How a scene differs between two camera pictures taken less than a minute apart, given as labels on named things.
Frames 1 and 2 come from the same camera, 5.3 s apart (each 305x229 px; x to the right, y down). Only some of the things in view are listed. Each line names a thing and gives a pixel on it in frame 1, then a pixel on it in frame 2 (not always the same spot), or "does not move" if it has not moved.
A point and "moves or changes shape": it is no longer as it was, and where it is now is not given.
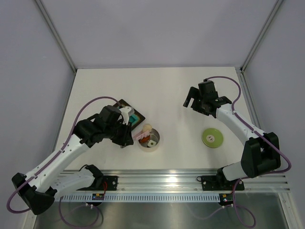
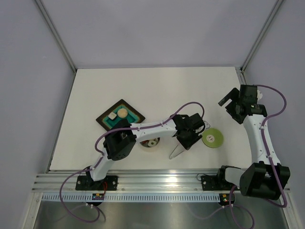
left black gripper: [126, 139] -> [187, 144]
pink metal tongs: [137, 133] moves or changes shape
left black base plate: [102, 183] does not move
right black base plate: [219, 183] does not move
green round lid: [212, 138] does not move
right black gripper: [194, 93] -> [234, 93]
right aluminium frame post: [274, 10] does not move
